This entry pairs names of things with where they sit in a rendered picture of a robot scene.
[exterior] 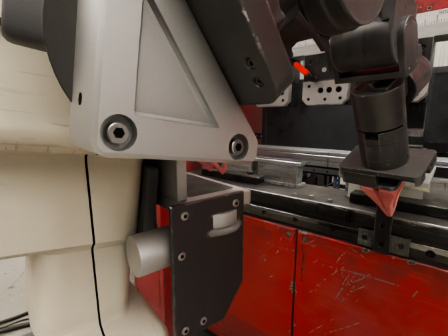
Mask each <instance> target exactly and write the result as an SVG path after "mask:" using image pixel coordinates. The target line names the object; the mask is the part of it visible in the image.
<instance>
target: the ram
mask: <svg viewBox="0 0 448 336"><path fill-rule="evenodd" d="M415 3H416V4H417V14H418V13H425V12H429V11H435V10H439V9H445V8H448V0H415ZM417 28H418V39H419V38H424V37H432V36H434V37H435V42H442V41H448V21H447V22H442V23H435V24H430V25H424V26H419V27H417ZM292 52H293V57H292V58H293V59H296V60H298V61H304V60H305V55H312V54H317V53H325V51H322V52H321V51H320V49H319V48H318V46H317V45H316V44H314V45H307V46H303V47H296V48H292Z"/></svg>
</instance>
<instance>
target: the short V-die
mask: <svg viewBox="0 0 448 336"><path fill-rule="evenodd" d="M434 167H436V170H435V173H434V177H440V178H446V179H448V166H442V165H434Z"/></svg>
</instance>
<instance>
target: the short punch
mask: <svg viewBox="0 0 448 336"><path fill-rule="evenodd" d="M406 110H407V130H408V136H414V137H422V136H423V130H424V127H425V117H426V112H427V103H410V104H409V105H408V106H406Z"/></svg>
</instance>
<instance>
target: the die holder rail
mask: <svg viewBox="0 0 448 336"><path fill-rule="evenodd" d="M306 164H307V162H306V161H297V160H290V159H278V158H271V157H258V156H256V158H255V160H254V161H253V162H251V163H249V164H243V163H227V167H226V170H230V171H238V172H244V173H247V172H248V171H254V174H256V175H263V176H264V183H271V184H276V185H283V186H287V187H294V188H301V187H304V186H306V183H305V182H302V174H303V166H304V165H306Z"/></svg>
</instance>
